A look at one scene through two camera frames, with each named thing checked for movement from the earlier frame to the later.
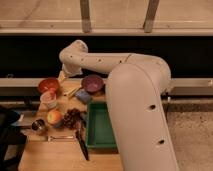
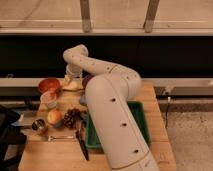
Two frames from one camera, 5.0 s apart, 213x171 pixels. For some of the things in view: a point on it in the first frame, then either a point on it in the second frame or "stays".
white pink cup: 48,100 stays
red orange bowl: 49,84 stays
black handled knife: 81,136 stays
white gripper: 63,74 to 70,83
